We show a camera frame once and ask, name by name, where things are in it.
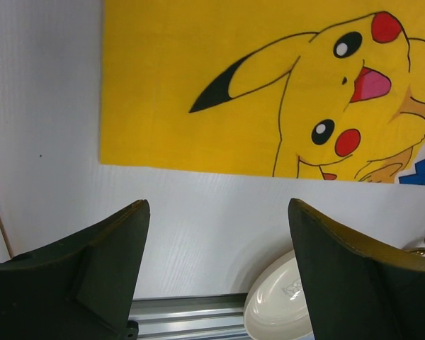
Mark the aluminium mounting rail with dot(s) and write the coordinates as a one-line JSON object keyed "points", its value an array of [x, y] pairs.
{"points": [[211, 317]]}

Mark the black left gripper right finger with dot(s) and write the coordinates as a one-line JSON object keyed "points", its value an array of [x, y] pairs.
{"points": [[356, 287]]}

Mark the yellow Pikachu cloth placemat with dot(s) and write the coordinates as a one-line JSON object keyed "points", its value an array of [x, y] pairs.
{"points": [[327, 90]]}

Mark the cream round plate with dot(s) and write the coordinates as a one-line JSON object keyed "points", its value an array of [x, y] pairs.
{"points": [[275, 307]]}

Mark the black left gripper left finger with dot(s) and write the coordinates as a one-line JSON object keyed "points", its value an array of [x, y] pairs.
{"points": [[79, 287]]}

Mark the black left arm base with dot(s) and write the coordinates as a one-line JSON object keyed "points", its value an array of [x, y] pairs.
{"points": [[131, 331]]}

